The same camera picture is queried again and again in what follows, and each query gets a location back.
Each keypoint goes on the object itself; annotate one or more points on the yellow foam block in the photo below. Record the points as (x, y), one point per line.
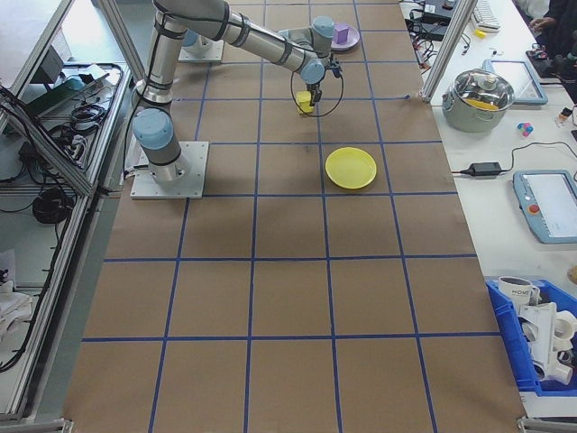
(303, 104)

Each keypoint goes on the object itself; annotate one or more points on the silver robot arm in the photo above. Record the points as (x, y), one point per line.
(158, 67)
(193, 38)

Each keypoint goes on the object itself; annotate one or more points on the purple round plate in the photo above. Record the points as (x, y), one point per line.
(354, 43)

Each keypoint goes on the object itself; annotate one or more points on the purple foam block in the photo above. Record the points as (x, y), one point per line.
(341, 34)

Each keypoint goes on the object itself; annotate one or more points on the yellow round plate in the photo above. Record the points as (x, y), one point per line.
(350, 169)

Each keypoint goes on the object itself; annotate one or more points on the black electronics box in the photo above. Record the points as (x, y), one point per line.
(437, 9)
(430, 30)

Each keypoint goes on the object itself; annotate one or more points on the stainless steel pot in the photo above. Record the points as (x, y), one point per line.
(469, 119)

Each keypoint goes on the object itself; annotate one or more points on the glass pot lid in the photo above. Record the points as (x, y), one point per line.
(484, 88)

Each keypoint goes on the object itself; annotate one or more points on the small yellow block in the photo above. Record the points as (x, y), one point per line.
(479, 33)

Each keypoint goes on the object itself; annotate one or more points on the black power adapter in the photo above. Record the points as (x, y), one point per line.
(486, 169)

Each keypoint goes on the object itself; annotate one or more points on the white keyboard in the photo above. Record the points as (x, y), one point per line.
(484, 13)

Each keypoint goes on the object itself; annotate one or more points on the blue-grey teach pendant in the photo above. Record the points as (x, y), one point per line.
(550, 203)
(514, 79)

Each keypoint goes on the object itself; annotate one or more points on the pink and cyan toy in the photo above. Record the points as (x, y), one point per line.
(525, 130)

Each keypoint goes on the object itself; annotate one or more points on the person in dark clothing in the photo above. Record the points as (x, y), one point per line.
(561, 31)

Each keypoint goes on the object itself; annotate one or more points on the white printed mug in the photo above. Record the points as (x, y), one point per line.
(514, 293)

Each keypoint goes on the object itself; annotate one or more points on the blue plastic bin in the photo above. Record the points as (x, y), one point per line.
(505, 334)

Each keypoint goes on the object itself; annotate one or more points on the white pipe fitting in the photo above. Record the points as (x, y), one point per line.
(556, 374)
(547, 325)

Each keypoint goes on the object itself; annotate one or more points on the white cloth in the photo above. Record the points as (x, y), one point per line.
(13, 311)

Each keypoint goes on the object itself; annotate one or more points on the white square base plate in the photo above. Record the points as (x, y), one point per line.
(212, 55)
(194, 180)

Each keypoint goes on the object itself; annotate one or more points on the aluminum frame post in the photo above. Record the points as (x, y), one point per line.
(451, 45)
(118, 40)

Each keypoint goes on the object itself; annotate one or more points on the aluminum table corner bracket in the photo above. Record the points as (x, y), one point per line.
(545, 425)
(56, 425)

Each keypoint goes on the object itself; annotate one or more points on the V-shaped metal bar frame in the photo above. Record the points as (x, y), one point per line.
(20, 392)

